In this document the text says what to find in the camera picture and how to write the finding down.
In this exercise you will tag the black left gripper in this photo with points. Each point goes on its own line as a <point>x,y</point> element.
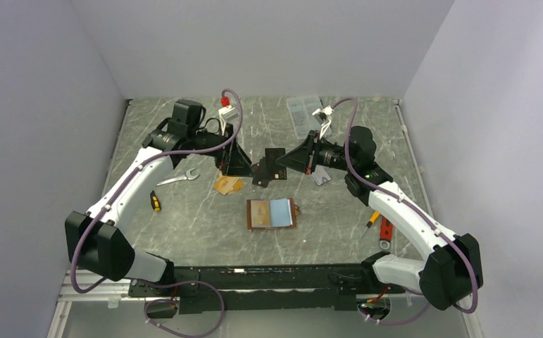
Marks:
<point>235,163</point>

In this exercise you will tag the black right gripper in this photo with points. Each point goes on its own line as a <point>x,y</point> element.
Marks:
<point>301,158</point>

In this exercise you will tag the brown leather card holder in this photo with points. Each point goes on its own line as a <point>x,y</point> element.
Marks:
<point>283,214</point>

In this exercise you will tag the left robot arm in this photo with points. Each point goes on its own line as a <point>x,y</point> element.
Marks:
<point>96,238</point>

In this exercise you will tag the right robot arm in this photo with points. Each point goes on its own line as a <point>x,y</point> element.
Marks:
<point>450,267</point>

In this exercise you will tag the gold card stack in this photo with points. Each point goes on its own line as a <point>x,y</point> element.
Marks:
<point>228,185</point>

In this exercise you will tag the black card stack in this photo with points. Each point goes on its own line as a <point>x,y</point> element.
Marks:
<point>262,177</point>

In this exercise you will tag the clear plastic screw box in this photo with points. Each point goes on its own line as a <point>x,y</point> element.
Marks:
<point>300,108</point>

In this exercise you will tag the silver open-end wrench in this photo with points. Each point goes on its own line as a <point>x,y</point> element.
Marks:
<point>190,174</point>

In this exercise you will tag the yellow black screwdriver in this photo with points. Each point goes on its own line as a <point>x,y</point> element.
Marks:
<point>154,201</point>

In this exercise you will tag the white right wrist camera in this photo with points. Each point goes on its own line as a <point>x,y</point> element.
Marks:
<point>323,116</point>

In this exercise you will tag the orange handled tool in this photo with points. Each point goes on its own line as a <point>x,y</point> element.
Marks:
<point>386,230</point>

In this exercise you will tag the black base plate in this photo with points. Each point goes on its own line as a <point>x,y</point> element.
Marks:
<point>340,287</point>

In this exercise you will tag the aluminium frame rail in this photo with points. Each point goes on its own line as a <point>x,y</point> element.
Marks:
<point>113,292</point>

